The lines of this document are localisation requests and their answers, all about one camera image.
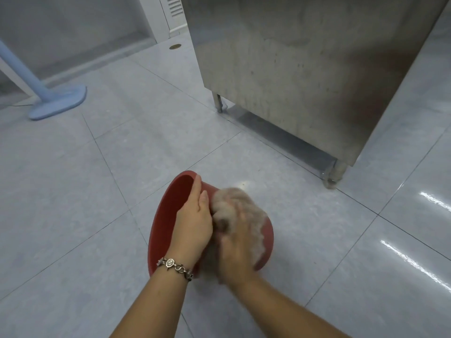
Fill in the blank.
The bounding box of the person's right hand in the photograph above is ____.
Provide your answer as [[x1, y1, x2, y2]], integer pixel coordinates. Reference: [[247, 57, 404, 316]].
[[215, 205, 267, 287]]

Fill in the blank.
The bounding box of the silver chain bracelet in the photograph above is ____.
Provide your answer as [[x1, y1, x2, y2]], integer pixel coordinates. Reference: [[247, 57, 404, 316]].
[[157, 257, 194, 282]]

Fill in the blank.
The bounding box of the stainless steel cabinet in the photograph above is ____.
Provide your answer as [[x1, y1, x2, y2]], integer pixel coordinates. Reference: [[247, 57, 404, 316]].
[[179, 0, 451, 189]]

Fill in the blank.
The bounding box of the person's left hand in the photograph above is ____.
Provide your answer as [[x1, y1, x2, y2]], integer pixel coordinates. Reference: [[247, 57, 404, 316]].
[[166, 179, 214, 272]]

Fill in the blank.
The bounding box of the white vented appliance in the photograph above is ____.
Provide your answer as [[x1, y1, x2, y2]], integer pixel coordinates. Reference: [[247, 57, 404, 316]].
[[159, 0, 187, 39]]

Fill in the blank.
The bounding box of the red plastic basin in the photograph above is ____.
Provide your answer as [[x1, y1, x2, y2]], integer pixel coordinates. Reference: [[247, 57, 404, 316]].
[[148, 172, 275, 278]]

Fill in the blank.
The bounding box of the person's right forearm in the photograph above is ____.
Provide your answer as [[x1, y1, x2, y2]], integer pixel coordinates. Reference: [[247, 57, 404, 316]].
[[229, 272, 349, 338]]

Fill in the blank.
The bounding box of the beige cleaning cloth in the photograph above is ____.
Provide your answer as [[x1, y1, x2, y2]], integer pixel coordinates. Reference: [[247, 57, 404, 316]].
[[202, 187, 271, 278]]

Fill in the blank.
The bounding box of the light blue stand base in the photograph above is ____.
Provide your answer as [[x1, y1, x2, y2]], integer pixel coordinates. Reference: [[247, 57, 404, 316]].
[[0, 38, 87, 121]]

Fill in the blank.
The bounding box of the person's left forearm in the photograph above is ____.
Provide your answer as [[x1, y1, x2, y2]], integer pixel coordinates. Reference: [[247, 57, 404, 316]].
[[110, 256, 194, 338]]

